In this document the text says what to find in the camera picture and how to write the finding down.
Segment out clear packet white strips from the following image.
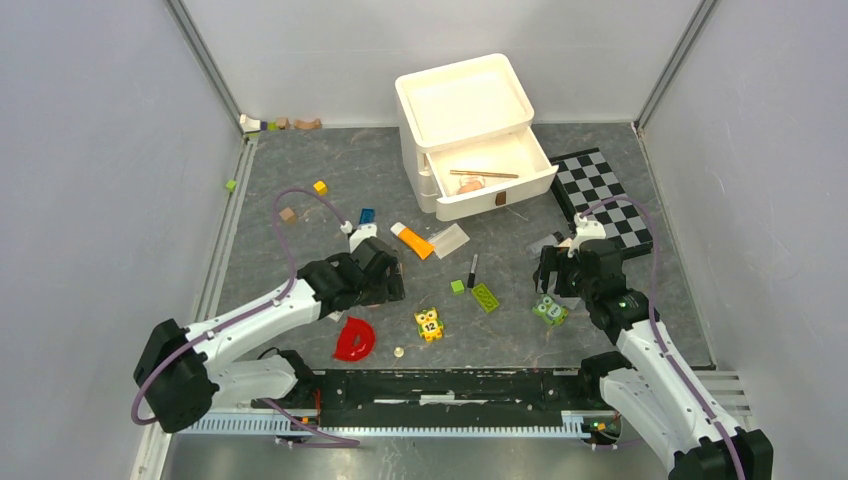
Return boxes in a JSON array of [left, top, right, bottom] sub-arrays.
[[428, 223, 470, 259]]

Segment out blue flat brick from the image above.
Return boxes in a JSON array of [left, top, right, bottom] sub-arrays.
[[358, 208, 376, 225]]

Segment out small glass bottle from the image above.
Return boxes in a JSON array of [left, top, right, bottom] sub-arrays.
[[526, 231, 565, 259]]

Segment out orange cream tube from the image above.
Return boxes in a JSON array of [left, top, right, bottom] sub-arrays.
[[390, 222, 435, 260]]

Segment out yellow owl brick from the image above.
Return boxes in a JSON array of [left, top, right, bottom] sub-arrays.
[[414, 308, 444, 343]]

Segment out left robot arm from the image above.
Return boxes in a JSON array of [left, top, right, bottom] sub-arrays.
[[131, 237, 405, 433]]

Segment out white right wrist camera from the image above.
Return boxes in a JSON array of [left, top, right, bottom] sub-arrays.
[[571, 214, 606, 249]]

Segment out yellow small cube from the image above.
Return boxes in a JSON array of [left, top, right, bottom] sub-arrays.
[[313, 180, 328, 196]]

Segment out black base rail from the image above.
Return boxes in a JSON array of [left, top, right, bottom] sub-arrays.
[[278, 368, 616, 428]]

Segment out lime green flat brick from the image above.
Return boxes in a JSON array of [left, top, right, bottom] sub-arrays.
[[471, 283, 500, 314]]

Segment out white corner block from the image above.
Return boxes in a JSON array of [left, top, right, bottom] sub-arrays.
[[239, 114, 263, 135]]

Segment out black grey chessboard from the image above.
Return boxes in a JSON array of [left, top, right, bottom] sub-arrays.
[[549, 148, 653, 259]]

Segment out white three-drawer organizer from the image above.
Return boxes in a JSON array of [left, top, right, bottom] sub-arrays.
[[394, 53, 557, 222]]

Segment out red arch brick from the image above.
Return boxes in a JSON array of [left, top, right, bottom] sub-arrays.
[[332, 316, 376, 363]]

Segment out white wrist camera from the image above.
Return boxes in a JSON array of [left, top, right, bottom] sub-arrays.
[[571, 214, 606, 249], [340, 221, 378, 253]]

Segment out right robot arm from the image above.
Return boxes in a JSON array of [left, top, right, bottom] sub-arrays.
[[533, 240, 774, 479]]

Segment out gold makeup brush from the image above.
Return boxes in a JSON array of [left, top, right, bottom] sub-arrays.
[[449, 169, 520, 179]]

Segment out small lime green cube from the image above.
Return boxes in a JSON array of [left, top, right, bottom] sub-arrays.
[[450, 280, 465, 295]]

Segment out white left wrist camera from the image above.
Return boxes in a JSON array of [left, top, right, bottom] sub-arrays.
[[340, 221, 378, 253]]

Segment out clear plastic bag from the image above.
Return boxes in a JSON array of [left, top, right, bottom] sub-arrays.
[[558, 297, 582, 311]]

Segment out wooden arch block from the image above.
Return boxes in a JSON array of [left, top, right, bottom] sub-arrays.
[[293, 118, 323, 130]]

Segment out brown small cube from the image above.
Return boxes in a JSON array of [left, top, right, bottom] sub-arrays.
[[279, 207, 298, 224]]

